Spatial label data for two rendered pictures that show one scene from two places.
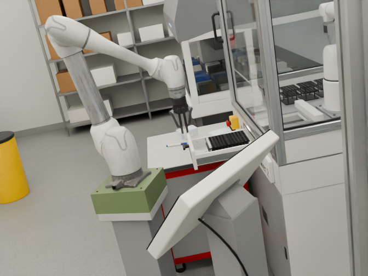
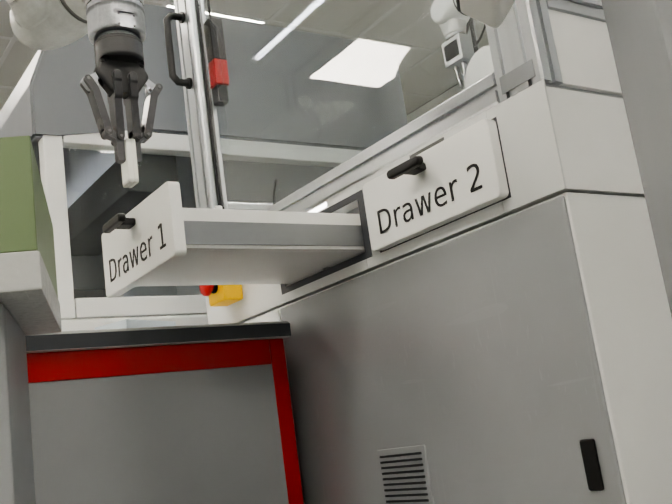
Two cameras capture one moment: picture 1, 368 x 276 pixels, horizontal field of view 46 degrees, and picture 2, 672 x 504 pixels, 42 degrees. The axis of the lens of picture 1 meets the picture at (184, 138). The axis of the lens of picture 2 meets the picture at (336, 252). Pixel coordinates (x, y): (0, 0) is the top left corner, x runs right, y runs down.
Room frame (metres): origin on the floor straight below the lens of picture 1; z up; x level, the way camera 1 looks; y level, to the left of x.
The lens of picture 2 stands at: (0.96, 0.44, 0.54)
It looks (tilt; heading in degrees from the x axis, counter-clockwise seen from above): 12 degrees up; 326
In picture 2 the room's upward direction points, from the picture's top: 8 degrees counter-clockwise
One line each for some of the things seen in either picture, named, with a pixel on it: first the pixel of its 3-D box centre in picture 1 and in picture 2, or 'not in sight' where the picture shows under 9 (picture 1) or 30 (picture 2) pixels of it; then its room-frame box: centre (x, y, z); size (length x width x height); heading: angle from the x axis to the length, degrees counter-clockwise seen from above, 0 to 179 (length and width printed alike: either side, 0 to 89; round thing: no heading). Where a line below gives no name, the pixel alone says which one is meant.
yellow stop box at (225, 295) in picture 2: (233, 122); (223, 286); (2.53, -0.32, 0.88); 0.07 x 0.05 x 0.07; 1
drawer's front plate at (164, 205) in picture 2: (191, 150); (140, 243); (2.20, -0.03, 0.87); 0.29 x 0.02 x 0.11; 1
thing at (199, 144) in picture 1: (229, 144); (260, 250); (2.20, -0.24, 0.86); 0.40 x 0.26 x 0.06; 91
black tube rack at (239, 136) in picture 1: (227, 144); not in sight; (2.20, -0.23, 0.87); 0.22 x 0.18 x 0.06; 91
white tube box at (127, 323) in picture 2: not in sight; (136, 334); (2.49, -0.12, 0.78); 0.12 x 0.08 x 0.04; 114
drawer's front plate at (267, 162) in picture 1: (263, 160); (428, 190); (1.89, -0.36, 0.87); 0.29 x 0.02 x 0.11; 1
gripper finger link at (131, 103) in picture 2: (184, 116); (132, 109); (2.17, -0.02, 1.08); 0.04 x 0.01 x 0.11; 2
